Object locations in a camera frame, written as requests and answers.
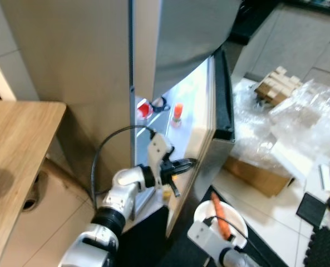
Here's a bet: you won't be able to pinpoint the grey refrigerator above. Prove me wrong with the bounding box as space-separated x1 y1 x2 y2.
0 0 243 223

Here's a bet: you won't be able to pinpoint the black bowl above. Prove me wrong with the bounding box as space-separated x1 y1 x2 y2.
151 96 171 112

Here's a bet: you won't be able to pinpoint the grey refrigerator door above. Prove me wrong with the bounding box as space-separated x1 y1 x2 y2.
154 47 236 239

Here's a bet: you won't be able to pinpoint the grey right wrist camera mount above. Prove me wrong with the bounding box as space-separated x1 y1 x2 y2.
187 221 229 261

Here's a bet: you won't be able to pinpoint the clear plastic wrap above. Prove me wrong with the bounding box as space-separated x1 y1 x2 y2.
232 78 330 167

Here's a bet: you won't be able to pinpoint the cardboard divider insert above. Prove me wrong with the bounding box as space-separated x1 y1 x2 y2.
255 66 303 106

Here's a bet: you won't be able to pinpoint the brown cardboard box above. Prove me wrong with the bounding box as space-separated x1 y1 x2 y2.
223 156 293 198

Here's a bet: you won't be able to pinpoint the black puzzle foam mat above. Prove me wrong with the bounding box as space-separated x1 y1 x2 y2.
303 225 330 267

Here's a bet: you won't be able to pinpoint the white shallow plate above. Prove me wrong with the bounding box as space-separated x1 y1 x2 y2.
194 200 249 248

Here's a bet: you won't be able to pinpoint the small black pad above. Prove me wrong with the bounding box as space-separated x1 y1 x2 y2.
296 192 328 228

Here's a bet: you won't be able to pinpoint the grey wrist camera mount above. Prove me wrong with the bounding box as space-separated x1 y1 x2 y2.
147 132 174 181
187 221 229 261

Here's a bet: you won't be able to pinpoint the red bowl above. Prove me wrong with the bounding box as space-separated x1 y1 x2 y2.
136 99 154 119

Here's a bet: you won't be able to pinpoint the orange carrot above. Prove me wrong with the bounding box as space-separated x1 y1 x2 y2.
211 192 232 241

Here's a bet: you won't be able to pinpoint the grey slipper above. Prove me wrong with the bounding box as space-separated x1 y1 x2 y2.
28 171 43 193

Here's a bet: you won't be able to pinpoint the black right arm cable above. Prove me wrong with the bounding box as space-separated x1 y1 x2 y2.
201 217 254 265

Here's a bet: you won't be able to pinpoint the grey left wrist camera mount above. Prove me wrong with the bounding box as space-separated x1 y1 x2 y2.
147 132 174 181

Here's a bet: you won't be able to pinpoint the orange capped bottle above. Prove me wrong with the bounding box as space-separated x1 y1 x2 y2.
172 103 185 127

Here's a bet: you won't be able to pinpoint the round floor drain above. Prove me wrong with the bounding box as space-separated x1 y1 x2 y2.
21 194 41 214

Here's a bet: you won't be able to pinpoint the grey kitchen cabinets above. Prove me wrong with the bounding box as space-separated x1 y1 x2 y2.
232 6 330 95

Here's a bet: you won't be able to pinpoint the white foam board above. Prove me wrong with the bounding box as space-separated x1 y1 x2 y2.
270 139 327 179

